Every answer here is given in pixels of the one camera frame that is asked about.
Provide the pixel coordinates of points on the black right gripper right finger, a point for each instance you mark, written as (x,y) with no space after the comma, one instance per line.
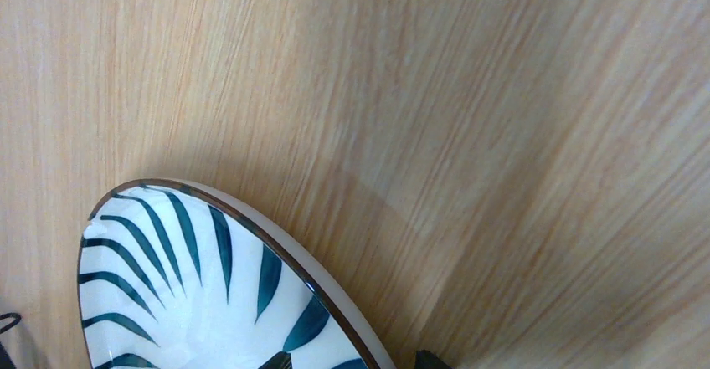
(425,359)

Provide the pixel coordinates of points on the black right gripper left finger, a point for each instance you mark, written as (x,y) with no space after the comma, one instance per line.
(280,360)

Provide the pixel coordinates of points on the blue striped white plate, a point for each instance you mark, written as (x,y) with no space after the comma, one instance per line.
(176,274)

